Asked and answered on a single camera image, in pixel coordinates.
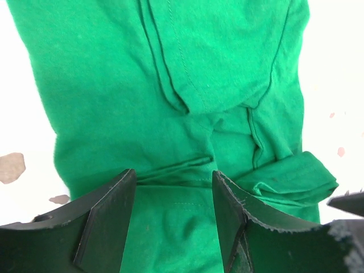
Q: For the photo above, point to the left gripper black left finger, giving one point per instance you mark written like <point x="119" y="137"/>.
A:
<point x="84" y="235"/>

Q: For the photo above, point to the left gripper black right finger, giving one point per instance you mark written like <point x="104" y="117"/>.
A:
<point x="255" y="237"/>

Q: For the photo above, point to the green t-shirt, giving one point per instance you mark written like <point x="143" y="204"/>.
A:
<point x="176" y="90"/>

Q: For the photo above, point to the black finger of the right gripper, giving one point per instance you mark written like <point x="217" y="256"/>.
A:
<point x="352" y="203"/>

